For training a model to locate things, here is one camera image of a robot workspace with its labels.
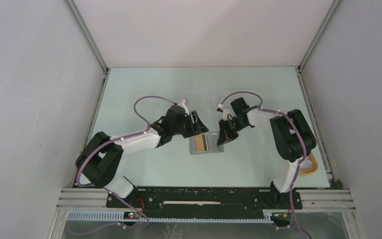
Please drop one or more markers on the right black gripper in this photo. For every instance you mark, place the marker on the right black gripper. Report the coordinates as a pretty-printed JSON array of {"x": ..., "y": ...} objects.
[{"x": 225, "y": 135}]

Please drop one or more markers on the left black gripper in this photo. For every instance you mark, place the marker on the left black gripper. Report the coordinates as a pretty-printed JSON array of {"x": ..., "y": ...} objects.
[{"x": 196, "y": 128}]

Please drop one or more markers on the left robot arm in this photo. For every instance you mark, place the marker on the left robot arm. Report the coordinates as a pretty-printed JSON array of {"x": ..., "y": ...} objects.
[{"x": 98, "y": 164}]

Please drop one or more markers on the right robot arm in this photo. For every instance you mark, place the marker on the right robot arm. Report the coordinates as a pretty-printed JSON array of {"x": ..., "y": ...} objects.
[{"x": 294, "y": 140}]

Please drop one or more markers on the orange plastic tray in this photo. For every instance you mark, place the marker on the orange plastic tray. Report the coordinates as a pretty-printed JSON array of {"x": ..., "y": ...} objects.
[{"x": 309, "y": 166}]

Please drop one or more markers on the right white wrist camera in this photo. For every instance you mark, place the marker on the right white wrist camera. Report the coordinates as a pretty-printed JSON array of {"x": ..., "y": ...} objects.
[{"x": 226, "y": 113}]

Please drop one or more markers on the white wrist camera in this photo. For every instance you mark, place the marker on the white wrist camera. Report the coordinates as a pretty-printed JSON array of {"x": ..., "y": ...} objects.
[
  {"x": 226, "y": 113},
  {"x": 184, "y": 104}
]

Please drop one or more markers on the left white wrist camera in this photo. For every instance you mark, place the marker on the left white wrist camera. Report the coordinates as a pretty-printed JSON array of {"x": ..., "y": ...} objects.
[{"x": 184, "y": 104}]

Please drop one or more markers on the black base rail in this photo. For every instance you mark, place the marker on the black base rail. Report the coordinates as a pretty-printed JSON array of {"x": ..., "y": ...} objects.
[{"x": 212, "y": 203}]

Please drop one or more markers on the aluminium frame rail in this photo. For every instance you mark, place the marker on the aluminium frame rail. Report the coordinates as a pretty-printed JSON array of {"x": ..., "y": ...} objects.
[{"x": 99, "y": 205}]

